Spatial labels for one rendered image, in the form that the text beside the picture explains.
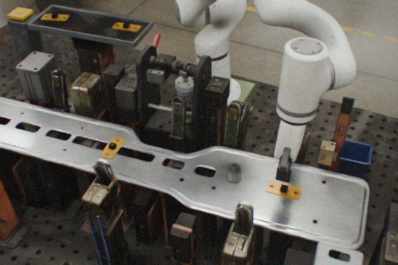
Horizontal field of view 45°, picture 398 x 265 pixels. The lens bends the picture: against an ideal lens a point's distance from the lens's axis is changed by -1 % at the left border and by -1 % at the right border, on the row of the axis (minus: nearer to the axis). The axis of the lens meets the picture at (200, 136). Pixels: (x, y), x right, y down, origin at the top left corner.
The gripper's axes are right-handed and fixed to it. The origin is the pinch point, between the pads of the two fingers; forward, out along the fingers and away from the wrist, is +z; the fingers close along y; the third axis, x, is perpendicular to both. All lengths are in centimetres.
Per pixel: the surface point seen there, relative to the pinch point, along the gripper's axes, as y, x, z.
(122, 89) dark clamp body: -16, -51, 2
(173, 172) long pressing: 3.3, -27.4, 9.3
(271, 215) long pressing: 8.7, -0.8, 8.9
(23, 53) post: -30, -96, 8
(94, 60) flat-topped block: -30, -68, 5
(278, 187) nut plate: -0.1, -1.2, 8.7
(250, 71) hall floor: -192, -54, 111
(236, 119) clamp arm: -14.6, -16.4, 2.8
